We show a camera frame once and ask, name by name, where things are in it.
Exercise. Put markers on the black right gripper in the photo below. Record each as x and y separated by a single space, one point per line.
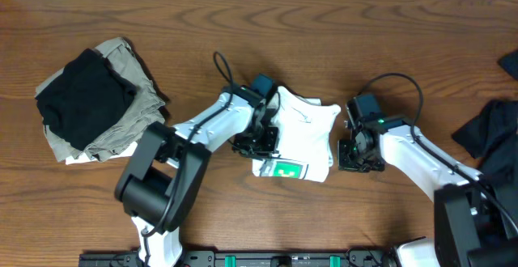
357 162

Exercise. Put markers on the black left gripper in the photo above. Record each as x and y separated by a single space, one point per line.
256 144

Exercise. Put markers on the white t-shirt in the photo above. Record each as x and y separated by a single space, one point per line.
303 149

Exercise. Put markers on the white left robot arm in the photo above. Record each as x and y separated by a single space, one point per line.
163 176

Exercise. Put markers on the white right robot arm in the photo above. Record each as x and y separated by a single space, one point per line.
475 215

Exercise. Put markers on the grey-green folded garment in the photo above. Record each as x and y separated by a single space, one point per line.
143 111

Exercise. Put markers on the black cloth pile at right edge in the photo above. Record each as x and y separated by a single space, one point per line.
491 136

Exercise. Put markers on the dark object at right edge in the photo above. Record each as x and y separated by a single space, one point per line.
509 63

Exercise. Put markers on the black folded garment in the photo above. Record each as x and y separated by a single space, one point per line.
85 100

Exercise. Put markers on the white folded garment under pile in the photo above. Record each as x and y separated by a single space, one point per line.
123 152

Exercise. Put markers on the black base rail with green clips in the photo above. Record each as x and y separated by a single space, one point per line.
350 258

